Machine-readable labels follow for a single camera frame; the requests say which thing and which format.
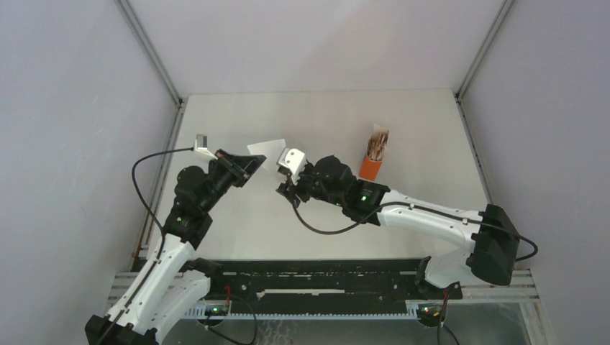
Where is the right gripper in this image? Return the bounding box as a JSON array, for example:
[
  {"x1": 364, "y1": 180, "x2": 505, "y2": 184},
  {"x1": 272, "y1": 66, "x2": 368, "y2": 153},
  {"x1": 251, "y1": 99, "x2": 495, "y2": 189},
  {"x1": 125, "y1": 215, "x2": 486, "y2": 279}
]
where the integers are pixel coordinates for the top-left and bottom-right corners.
[{"x1": 276, "y1": 162, "x2": 345, "y2": 210}]

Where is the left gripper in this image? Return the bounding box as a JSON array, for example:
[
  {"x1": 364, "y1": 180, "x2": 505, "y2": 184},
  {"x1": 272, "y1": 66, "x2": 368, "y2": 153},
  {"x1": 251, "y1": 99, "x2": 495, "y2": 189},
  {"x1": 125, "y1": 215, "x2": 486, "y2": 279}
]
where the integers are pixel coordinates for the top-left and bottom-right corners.
[{"x1": 199, "y1": 149, "x2": 265, "y2": 213}]

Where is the white paper coffee filter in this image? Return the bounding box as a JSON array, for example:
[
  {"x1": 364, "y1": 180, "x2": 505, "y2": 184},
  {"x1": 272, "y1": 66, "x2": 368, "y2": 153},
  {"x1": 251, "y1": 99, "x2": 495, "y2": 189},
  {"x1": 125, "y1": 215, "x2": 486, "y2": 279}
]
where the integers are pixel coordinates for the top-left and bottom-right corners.
[{"x1": 247, "y1": 139, "x2": 286, "y2": 173}]

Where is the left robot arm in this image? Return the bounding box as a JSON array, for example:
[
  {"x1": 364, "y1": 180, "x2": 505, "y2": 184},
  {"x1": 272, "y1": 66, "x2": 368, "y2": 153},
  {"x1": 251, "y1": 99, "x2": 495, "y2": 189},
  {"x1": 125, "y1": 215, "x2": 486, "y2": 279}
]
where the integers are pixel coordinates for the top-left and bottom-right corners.
[{"x1": 85, "y1": 149, "x2": 266, "y2": 344}]

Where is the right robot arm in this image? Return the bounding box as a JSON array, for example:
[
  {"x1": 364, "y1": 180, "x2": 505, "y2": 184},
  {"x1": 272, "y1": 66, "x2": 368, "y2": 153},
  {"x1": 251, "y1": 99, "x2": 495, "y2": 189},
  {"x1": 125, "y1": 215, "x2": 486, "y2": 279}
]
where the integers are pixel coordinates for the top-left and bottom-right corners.
[{"x1": 276, "y1": 149, "x2": 523, "y2": 299}]

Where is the orange coffee filter box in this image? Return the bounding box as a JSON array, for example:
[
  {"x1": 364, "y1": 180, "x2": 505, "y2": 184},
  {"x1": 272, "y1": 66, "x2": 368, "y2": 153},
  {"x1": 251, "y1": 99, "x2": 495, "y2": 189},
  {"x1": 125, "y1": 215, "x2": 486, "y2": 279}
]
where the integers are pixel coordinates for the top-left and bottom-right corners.
[{"x1": 358, "y1": 124, "x2": 389, "y2": 181}]

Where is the right camera black cable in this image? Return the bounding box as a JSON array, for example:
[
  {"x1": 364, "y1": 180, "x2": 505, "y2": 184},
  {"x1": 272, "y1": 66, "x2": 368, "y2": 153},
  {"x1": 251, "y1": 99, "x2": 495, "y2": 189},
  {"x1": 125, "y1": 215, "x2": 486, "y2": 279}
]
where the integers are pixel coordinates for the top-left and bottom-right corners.
[{"x1": 291, "y1": 200, "x2": 540, "y2": 263}]

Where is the camera black cable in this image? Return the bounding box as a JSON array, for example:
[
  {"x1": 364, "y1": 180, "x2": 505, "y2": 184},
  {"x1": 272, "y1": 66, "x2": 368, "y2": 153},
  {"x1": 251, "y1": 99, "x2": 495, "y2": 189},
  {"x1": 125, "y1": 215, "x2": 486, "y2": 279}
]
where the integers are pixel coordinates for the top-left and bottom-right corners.
[
  {"x1": 291, "y1": 200, "x2": 540, "y2": 263},
  {"x1": 131, "y1": 146, "x2": 196, "y2": 249}
]

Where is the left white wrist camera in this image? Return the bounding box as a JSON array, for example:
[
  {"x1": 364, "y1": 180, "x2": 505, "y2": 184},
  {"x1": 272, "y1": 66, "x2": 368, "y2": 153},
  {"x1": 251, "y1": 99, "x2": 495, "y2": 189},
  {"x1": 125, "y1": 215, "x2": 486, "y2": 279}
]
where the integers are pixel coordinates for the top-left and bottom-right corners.
[{"x1": 193, "y1": 134, "x2": 217, "y2": 162}]

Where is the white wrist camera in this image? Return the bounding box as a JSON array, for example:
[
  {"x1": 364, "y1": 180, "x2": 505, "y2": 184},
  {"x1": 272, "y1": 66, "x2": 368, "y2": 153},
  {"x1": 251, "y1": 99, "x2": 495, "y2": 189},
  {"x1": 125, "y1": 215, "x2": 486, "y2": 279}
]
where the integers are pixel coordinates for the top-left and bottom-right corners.
[
  {"x1": 193, "y1": 134, "x2": 217, "y2": 162},
  {"x1": 276, "y1": 147, "x2": 307, "y2": 185}
]

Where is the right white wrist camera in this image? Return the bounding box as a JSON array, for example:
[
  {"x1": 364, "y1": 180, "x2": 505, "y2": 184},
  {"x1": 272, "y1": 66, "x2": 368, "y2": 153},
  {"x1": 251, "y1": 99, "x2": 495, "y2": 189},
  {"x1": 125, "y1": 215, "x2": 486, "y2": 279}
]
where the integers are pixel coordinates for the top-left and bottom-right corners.
[{"x1": 276, "y1": 147, "x2": 307, "y2": 185}]

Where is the left aluminium frame post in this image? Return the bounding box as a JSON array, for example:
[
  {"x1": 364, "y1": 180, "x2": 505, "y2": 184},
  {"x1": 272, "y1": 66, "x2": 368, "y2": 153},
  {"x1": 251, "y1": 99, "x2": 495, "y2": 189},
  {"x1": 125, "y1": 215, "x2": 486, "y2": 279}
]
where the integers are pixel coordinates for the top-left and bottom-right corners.
[{"x1": 116, "y1": 0, "x2": 187, "y2": 258}]

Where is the aluminium frame post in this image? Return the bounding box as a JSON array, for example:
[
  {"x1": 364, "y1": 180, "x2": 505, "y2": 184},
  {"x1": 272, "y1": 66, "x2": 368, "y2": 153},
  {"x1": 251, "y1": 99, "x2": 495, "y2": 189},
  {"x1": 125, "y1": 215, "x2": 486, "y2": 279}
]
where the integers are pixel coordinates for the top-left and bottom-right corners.
[
  {"x1": 116, "y1": 0, "x2": 187, "y2": 258},
  {"x1": 455, "y1": 0, "x2": 516, "y2": 211}
]

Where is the left camera black cable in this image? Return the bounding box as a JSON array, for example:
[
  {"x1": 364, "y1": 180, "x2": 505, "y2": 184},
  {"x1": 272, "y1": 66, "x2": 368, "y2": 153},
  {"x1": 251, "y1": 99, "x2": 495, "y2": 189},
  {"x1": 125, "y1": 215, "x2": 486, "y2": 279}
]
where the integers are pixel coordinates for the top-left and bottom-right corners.
[{"x1": 131, "y1": 146, "x2": 196, "y2": 249}]

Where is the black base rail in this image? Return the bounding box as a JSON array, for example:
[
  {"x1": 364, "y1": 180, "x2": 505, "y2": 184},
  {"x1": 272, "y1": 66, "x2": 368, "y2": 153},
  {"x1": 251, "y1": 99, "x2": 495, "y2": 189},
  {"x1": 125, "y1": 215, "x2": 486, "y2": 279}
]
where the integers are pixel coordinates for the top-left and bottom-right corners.
[{"x1": 204, "y1": 259, "x2": 463, "y2": 318}]

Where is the right aluminium frame post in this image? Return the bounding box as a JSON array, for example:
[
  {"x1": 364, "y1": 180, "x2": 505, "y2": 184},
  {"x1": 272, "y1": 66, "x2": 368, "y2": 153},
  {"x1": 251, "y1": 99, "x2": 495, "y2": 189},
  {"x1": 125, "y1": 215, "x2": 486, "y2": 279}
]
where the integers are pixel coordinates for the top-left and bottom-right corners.
[{"x1": 455, "y1": 0, "x2": 516, "y2": 211}]

